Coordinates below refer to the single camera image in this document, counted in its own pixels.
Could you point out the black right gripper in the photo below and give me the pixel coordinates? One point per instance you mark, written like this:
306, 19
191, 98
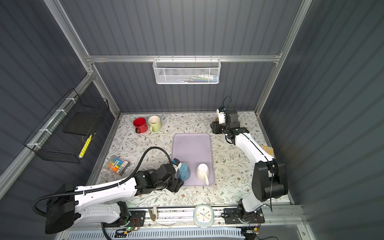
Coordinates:
216, 127

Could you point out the yellow calculator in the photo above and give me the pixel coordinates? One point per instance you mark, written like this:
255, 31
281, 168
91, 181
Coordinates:
268, 150

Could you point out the white mug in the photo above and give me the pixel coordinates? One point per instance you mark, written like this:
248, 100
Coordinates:
202, 174

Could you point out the white wire basket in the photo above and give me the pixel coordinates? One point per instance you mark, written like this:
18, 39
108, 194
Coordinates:
193, 72

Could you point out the blue mug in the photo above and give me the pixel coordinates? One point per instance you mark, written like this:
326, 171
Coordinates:
183, 172

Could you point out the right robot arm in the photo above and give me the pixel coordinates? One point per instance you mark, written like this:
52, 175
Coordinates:
269, 180

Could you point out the colourful marker pack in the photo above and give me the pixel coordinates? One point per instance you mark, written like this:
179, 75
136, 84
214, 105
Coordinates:
117, 164

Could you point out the black wire basket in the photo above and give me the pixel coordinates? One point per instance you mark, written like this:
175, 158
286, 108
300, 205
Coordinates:
63, 136

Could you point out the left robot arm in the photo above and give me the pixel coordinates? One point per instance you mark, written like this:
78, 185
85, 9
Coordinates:
71, 206

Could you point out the light green mug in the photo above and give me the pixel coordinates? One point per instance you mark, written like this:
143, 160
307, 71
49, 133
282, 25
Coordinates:
155, 123

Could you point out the yellow marker in basket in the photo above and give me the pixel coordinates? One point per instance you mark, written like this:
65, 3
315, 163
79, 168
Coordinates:
85, 147

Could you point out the lavender plastic tray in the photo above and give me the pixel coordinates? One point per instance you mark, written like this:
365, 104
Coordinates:
194, 149

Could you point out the mint alarm clock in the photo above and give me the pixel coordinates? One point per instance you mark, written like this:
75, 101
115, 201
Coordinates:
203, 216

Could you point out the red mug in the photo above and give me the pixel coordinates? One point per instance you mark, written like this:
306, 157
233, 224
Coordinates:
140, 125

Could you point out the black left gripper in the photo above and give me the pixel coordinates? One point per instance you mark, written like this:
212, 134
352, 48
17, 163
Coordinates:
177, 184

